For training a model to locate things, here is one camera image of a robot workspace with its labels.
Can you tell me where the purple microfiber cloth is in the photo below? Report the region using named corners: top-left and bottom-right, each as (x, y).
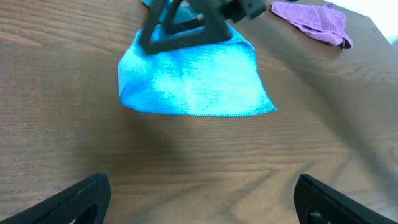
top-left (271, 2), bottom-right (353, 50)

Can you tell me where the blue microfiber cloth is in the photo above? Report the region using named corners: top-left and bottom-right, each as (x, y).
top-left (118, 0), bottom-right (275, 116)

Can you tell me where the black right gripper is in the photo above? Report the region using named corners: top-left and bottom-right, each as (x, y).
top-left (139, 0), bottom-right (266, 54)

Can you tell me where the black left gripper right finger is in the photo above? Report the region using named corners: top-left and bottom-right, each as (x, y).
top-left (294, 174), bottom-right (397, 224)

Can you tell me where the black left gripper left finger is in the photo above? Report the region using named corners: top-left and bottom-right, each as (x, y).
top-left (1, 173), bottom-right (111, 224)

